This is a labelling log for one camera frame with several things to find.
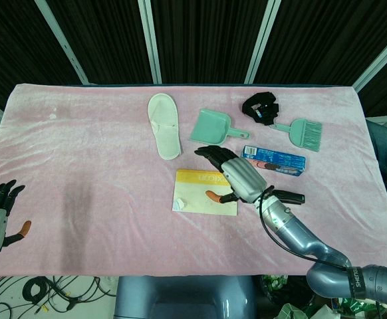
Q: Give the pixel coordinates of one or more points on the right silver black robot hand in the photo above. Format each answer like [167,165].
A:
[243,174]

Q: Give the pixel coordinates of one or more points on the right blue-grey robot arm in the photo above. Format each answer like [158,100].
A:
[316,246]

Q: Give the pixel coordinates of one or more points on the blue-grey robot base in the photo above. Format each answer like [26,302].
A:
[187,297]

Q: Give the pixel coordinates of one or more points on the yellow white Lexicon book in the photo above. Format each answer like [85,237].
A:
[200,194]

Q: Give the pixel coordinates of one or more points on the teal plastic hand brush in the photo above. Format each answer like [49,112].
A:
[300,131]

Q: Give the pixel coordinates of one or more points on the blue toothpaste box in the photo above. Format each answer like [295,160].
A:
[276,163]

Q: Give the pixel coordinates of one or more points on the teal plastic dustpan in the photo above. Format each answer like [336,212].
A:
[213,128]

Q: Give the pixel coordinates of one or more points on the white disposable slipper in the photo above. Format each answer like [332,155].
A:
[164,126]

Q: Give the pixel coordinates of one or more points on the pink velvet table cloth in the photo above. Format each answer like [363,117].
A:
[97,166]

